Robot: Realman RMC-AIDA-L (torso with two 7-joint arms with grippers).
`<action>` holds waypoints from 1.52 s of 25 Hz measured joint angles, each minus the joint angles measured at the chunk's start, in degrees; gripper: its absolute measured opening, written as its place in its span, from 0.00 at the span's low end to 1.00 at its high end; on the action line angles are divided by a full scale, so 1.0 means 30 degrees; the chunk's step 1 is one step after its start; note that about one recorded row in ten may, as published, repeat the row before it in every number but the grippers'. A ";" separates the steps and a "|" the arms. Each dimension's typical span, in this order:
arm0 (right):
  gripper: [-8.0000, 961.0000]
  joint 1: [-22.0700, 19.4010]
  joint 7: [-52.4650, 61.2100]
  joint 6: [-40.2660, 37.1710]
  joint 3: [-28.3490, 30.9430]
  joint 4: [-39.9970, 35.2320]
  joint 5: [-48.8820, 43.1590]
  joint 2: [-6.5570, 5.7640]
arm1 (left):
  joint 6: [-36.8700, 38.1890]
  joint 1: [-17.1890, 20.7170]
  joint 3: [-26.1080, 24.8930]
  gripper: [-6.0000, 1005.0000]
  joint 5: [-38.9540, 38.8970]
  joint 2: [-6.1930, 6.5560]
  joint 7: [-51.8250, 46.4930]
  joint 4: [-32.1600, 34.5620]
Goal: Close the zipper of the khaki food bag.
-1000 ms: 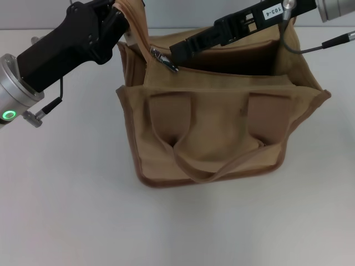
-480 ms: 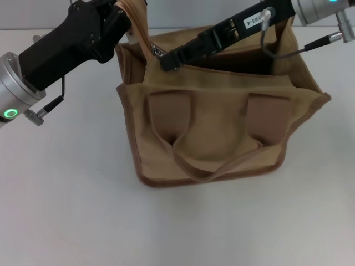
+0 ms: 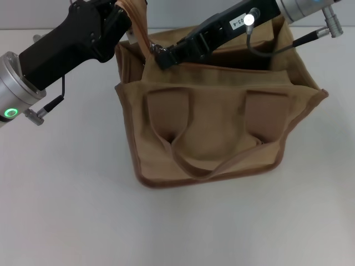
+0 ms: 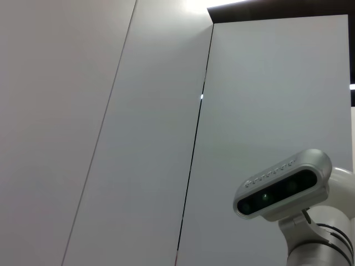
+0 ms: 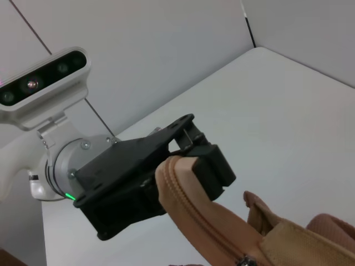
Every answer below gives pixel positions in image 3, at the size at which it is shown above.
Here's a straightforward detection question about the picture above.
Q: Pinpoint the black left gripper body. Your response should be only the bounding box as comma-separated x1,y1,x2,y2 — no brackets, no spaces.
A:
18,0,119,91

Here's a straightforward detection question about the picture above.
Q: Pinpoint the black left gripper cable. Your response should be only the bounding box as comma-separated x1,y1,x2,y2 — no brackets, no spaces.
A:
23,34,66,126

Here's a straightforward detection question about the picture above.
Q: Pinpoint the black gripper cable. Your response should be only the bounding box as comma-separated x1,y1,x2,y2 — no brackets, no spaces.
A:
246,7,344,58
23,34,66,126

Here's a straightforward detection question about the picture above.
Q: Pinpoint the silver metal zipper pull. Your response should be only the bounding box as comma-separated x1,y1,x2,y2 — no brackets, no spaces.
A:
149,43,169,54

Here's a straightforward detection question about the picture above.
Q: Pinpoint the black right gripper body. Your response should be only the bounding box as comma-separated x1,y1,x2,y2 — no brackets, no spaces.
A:
194,0,282,55

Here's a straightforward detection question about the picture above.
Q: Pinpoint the khaki canvas food bag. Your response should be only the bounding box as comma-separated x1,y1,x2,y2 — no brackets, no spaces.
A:
114,0,330,189

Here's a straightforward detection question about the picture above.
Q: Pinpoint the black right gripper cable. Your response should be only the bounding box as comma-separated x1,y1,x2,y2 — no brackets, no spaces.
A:
246,7,344,58

